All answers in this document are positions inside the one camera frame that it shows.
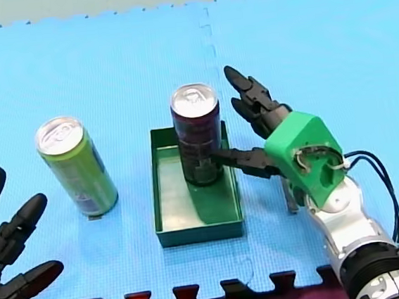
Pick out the green drink can dark band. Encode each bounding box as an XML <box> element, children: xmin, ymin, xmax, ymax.
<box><xmin>32</xmin><ymin>111</ymin><xmax>121</xmax><ymax>221</ymax></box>

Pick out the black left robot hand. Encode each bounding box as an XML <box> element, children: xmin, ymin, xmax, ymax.
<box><xmin>0</xmin><ymin>160</ymin><xmax>68</xmax><ymax>299</ymax></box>

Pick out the dark purple drink can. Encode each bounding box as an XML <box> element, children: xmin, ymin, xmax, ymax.
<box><xmin>168</xmin><ymin>81</ymin><xmax>227</xmax><ymax>190</ymax></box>

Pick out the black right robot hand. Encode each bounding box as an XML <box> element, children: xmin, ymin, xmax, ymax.
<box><xmin>201</xmin><ymin>59</ymin><xmax>299</xmax><ymax>185</ymax></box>

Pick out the shallow green tray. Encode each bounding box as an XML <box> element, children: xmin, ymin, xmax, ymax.
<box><xmin>144</xmin><ymin>118</ymin><xmax>247</xmax><ymax>249</ymax></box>

